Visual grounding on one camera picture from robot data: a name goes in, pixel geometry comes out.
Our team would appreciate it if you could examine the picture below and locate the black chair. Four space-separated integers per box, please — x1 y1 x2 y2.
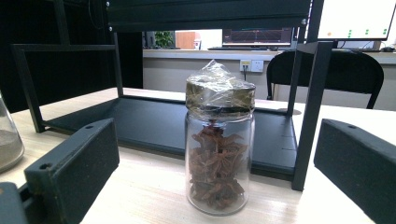
265 49 386 110

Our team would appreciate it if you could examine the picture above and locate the brown wooden box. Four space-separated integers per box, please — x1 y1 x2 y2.
175 31 201 50

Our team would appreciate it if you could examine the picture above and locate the white wall socket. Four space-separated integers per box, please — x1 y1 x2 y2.
250 59 264 74

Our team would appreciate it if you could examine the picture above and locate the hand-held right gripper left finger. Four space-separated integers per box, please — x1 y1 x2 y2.
23 117 120 224

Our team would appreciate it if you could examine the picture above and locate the dark-screen monitor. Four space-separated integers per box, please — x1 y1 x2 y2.
221 27 294 48

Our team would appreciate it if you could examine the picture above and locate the black keyboard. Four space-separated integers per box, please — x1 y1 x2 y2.
207 46 269 51

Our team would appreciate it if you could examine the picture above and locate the grey counter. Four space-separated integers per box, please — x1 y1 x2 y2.
142 49 396 65

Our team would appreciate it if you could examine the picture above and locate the black metal shelf rack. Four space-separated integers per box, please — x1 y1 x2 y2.
10 0 335 192

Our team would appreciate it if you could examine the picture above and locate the white-lidded glass powder jar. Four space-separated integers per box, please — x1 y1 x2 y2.
0 92 25 175

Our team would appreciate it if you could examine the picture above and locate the glass jar of star anise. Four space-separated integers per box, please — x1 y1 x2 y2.
184 59 257 217

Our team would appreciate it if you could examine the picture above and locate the yellow-labelled wall socket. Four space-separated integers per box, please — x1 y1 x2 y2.
239 59 252 73

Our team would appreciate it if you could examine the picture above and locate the white-screen monitor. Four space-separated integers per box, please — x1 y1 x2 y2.
317 0 396 42

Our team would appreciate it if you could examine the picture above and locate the green potted plant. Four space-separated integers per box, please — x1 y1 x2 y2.
154 30 176 49

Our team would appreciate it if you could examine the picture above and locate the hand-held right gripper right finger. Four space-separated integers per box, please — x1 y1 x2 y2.
313 119 396 224

